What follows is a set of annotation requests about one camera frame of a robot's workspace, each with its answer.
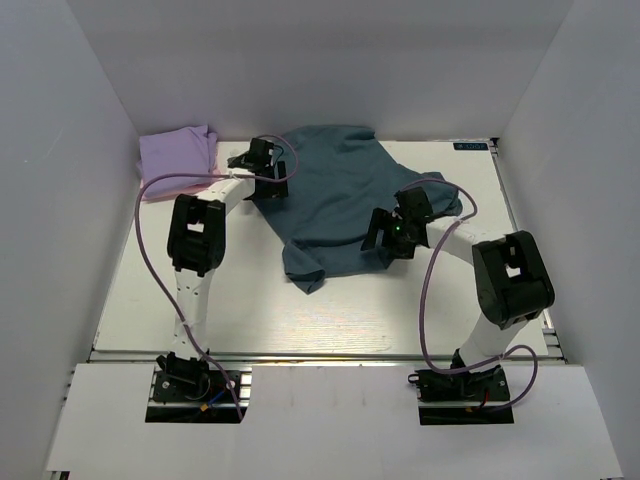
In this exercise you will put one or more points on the pink folded t shirt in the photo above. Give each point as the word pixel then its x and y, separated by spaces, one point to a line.
pixel 165 192

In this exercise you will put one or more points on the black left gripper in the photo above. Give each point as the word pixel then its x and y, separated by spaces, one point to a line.
pixel 278 188

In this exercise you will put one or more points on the dark blue corner label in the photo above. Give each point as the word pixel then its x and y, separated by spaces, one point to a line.
pixel 470 146

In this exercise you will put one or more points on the lavender folded t shirt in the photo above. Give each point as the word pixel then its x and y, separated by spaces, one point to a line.
pixel 175 157

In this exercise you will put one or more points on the aluminium front rail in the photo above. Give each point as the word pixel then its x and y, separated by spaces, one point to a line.
pixel 133 356

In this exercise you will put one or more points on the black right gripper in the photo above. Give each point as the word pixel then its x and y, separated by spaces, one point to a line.
pixel 383 219

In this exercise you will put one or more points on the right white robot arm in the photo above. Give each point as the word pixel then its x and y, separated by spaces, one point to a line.
pixel 512 284

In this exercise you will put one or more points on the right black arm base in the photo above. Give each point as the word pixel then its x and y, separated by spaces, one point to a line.
pixel 472 398

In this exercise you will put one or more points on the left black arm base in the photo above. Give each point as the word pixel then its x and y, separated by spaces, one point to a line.
pixel 192 391

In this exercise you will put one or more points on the teal blue t shirt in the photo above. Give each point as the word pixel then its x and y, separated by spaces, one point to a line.
pixel 342 173

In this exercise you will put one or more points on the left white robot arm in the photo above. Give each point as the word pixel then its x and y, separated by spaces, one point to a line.
pixel 197 234

